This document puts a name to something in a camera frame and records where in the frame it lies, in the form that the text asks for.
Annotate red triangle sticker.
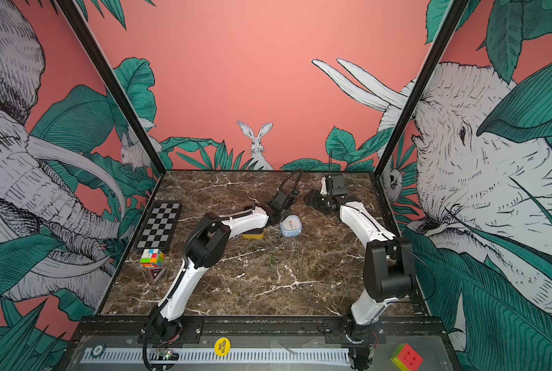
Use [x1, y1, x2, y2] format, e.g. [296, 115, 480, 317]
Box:
[146, 267, 167, 284]

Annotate black mounting rail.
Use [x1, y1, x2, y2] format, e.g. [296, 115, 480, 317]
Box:
[71, 315, 448, 346]

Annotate colourful rubik cube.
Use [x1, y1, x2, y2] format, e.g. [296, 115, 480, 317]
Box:
[139, 248, 165, 268]
[390, 343, 423, 371]

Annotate yellow rectangular alarm clock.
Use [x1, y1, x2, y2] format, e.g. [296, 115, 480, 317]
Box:
[241, 228, 265, 240]

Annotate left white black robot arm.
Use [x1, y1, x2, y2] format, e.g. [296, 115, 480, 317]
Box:
[142, 203, 290, 342]

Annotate black frame post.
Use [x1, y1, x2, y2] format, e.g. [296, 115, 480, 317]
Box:
[56, 0, 166, 177]
[374, 0, 469, 178]

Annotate right black frame post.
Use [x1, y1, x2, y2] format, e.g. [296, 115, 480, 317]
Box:
[374, 0, 469, 178]

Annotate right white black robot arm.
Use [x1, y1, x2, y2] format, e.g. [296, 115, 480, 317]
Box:
[304, 190, 417, 326]

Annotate light blue small alarm clock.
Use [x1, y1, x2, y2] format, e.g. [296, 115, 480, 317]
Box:
[279, 215, 302, 238]

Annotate left black frame post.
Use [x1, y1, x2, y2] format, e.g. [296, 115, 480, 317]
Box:
[56, 0, 166, 177]

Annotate white slotted cable duct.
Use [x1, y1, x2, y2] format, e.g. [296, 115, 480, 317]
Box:
[81, 348, 350, 366]

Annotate yellow round sticker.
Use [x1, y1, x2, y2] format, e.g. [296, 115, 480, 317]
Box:
[214, 337, 231, 357]

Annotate small green circuit board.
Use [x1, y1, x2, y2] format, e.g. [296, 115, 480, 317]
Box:
[153, 349, 180, 363]

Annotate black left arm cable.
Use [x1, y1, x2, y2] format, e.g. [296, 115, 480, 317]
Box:
[140, 319, 175, 371]

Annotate black white checkerboard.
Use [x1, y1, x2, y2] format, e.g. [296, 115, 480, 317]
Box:
[134, 200, 183, 254]

